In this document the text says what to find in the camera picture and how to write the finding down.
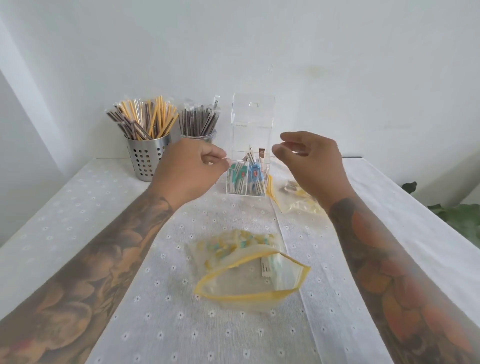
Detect person's right hand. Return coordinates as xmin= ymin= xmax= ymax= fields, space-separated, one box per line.
xmin=272 ymin=131 xmax=355 ymax=213

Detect person's left hand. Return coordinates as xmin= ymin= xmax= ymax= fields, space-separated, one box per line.
xmin=148 ymin=137 xmax=232 ymax=211

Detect person's right forearm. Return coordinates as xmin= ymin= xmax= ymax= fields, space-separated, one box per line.
xmin=328 ymin=189 xmax=480 ymax=364

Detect person's left forearm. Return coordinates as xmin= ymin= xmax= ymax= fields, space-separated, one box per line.
xmin=0 ymin=187 xmax=177 ymax=364

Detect bunch of sachets in box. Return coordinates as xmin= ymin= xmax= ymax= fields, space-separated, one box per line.
xmin=228 ymin=148 xmax=269 ymax=196

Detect small metal cup holder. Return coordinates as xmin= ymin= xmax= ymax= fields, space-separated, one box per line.
xmin=181 ymin=129 xmax=217 ymax=145

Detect clear acrylic box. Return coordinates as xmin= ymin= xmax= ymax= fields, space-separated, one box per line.
xmin=226 ymin=93 xmax=276 ymax=198

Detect small yellow-sealed zip bag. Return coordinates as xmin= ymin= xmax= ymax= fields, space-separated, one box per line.
xmin=266 ymin=175 xmax=326 ymax=215

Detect bundle of dark brown straws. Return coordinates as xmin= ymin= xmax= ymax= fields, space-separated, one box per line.
xmin=178 ymin=95 xmax=221 ymax=137

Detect perforated metal utensil holder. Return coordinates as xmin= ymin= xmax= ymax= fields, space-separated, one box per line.
xmin=125 ymin=133 xmax=172 ymax=183

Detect pile of sachets in bag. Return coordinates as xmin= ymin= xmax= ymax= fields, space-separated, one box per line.
xmin=197 ymin=230 xmax=278 ymax=269

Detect bundle of yellow brown straws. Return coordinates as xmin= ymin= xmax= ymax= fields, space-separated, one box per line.
xmin=105 ymin=95 xmax=180 ymax=141

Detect large yellow-sealed zip bag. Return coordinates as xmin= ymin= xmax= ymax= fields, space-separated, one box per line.
xmin=186 ymin=229 xmax=311 ymax=313

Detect white floral tablecloth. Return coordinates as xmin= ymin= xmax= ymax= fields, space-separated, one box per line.
xmin=0 ymin=157 xmax=480 ymax=364

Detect green plant leaves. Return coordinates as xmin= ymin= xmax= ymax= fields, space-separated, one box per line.
xmin=401 ymin=181 xmax=480 ymax=249

